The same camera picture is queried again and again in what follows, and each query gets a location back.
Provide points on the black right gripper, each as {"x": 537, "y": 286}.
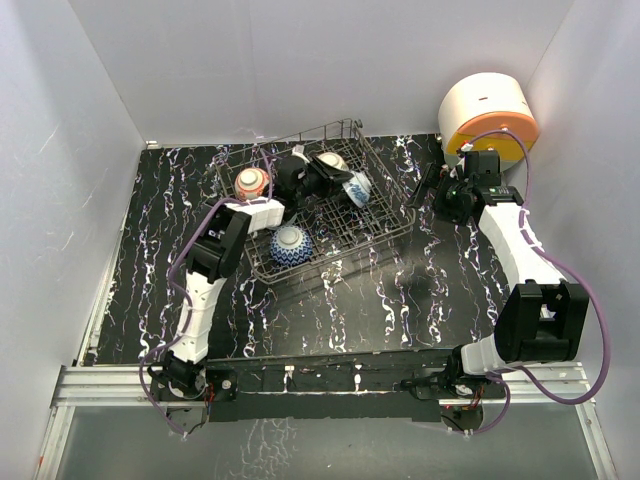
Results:
{"x": 430, "y": 180}

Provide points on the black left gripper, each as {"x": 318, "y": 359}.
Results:
{"x": 332, "y": 176}

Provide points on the yellow flower pattern bowl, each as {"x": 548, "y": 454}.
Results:
{"x": 331, "y": 163}

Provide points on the blue rose pattern bowl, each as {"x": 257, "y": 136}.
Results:
{"x": 358, "y": 189}

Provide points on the red diamond pattern bowl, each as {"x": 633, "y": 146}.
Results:
{"x": 290, "y": 246}

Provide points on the orange leaf pattern bowl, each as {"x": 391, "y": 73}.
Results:
{"x": 250, "y": 183}

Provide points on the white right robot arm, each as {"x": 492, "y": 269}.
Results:
{"x": 544, "y": 315}

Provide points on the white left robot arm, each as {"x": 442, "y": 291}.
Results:
{"x": 264, "y": 198}

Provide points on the round drawer cabinet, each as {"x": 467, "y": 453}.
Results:
{"x": 477, "y": 108}

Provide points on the grey wire dish rack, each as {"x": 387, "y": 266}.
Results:
{"x": 336, "y": 226}

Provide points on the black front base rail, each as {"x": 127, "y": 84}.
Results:
{"x": 320, "y": 385}

